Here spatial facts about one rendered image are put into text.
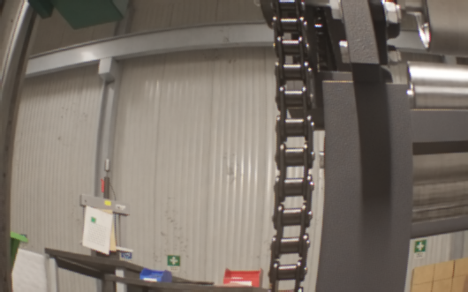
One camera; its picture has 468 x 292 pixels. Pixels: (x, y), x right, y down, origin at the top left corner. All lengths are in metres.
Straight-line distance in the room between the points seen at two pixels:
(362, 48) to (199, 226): 11.25
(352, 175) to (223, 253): 11.03
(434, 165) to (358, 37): 0.65
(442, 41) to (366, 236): 0.20
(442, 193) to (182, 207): 10.60
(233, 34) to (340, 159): 11.53
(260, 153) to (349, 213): 11.27
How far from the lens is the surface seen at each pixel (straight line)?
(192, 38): 12.13
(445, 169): 1.06
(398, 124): 0.44
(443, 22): 0.50
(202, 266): 11.51
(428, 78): 0.77
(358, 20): 0.44
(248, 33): 11.91
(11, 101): 1.30
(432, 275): 8.39
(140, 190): 12.11
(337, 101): 0.45
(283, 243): 0.39
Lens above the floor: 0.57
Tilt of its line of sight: 16 degrees up
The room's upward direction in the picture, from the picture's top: 2 degrees clockwise
